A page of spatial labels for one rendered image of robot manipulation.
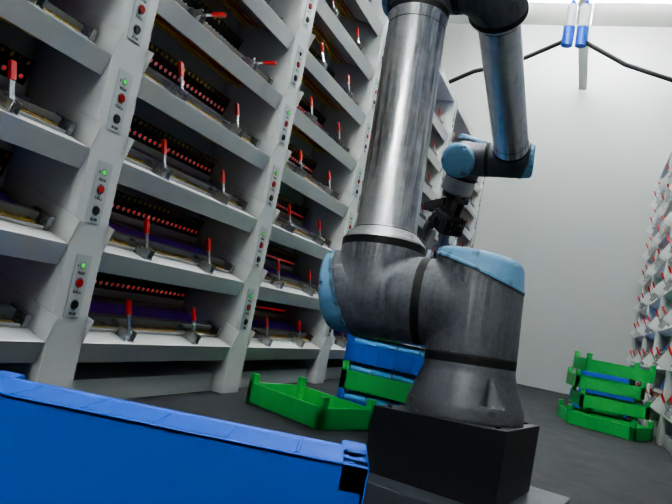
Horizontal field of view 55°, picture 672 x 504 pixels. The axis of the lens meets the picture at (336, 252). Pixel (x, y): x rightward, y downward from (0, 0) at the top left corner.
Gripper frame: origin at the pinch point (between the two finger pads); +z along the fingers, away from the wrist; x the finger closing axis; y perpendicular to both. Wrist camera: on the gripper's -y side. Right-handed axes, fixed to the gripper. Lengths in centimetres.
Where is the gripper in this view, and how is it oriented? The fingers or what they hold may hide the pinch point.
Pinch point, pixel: (429, 252)
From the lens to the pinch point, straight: 198.5
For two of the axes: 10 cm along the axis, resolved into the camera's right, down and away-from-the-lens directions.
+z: -2.8, 9.0, 3.2
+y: 3.4, 4.1, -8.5
